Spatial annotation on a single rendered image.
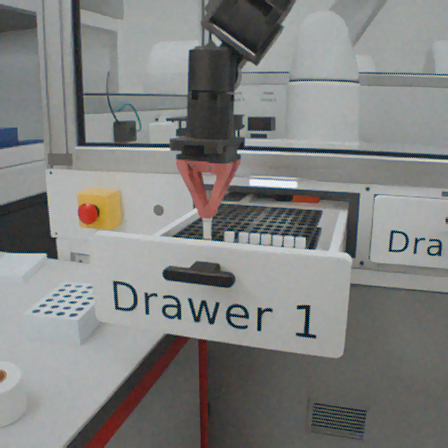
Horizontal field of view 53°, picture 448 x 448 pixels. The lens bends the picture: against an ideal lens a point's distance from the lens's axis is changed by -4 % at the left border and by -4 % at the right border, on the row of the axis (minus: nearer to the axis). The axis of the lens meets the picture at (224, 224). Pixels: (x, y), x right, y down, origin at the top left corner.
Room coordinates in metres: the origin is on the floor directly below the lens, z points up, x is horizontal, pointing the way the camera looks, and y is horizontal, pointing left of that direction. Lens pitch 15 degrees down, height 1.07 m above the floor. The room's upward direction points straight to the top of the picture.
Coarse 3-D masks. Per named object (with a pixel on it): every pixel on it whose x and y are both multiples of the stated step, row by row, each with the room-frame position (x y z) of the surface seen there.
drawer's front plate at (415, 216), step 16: (384, 208) 0.71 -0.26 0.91; (400, 208) 0.70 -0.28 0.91; (416, 208) 0.69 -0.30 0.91; (432, 208) 0.69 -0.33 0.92; (384, 224) 0.71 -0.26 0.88; (400, 224) 0.70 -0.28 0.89; (416, 224) 0.69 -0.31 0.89; (432, 224) 0.68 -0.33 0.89; (384, 240) 0.71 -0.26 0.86; (400, 240) 0.70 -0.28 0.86; (384, 256) 0.71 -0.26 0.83; (400, 256) 0.70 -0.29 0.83; (416, 256) 0.69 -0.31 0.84; (432, 256) 0.68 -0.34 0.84
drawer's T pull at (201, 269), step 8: (192, 264) 0.45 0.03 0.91; (200, 264) 0.45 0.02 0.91; (208, 264) 0.45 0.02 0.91; (216, 264) 0.45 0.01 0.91; (168, 272) 0.43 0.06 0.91; (176, 272) 0.43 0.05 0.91; (184, 272) 0.43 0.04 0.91; (192, 272) 0.42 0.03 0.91; (200, 272) 0.42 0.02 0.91; (208, 272) 0.42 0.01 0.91; (216, 272) 0.42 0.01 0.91; (224, 272) 0.42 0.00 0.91; (168, 280) 0.43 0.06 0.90; (176, 280) 0.43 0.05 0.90; (184, 280) 0.43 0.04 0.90; (192, 280) 0.42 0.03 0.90; (200, 280) 0.42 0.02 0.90; (208, 280) 0.42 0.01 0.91; (216, 280) 0.42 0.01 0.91; (224, 280) 0.41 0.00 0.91; (232, 280) 0.41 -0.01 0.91
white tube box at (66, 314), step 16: (64, 288) 0.65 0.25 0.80; (80, 288) 0.65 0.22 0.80; (48, 304) 0.59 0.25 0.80; (64, 304) 0.59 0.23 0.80; (80, 304) 0.59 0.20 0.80; (32, 320) 0.55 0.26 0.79; (48, 320) 0.55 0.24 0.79; (64, 320) 0.54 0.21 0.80; (80, 320) 0.55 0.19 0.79; (96, 320) 0.60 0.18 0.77; (32, 336) 0.55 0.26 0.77; (48, 336) 0.55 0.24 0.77; (64, 336) 0.54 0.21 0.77; (80, 336) 0.54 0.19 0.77
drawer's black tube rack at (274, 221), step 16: (224, 208) 0.75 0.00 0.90; (240, 208) 0.75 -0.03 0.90; (256, 208) 0.75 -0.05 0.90; (272, 208) 0.75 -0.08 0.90; (288, 208) 0.75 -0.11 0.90; (192, 224) 0.65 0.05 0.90; (224, 224) 0.65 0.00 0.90; (240, 224) 0.65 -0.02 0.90; (256, 224) 0.65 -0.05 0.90; (272, 224) 0.65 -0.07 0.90; (288, 224) 0.65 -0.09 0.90; (304, 224) 0.65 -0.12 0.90
